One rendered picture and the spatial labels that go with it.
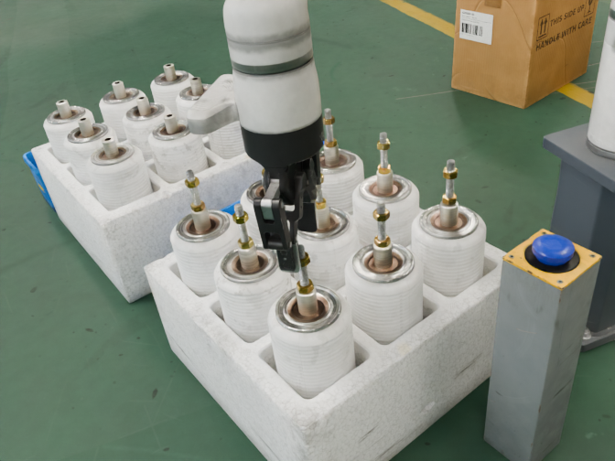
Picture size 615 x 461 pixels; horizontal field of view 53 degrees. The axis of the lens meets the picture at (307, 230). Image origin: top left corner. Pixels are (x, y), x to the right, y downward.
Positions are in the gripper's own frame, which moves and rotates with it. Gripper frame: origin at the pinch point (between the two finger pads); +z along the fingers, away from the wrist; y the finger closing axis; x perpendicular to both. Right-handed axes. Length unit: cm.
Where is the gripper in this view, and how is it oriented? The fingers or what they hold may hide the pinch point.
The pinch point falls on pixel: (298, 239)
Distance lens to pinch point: 63.3
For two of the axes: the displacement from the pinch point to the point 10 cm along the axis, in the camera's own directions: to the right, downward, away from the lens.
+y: 2.6, -5.9, 7.7
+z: 1.1, 8.1, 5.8
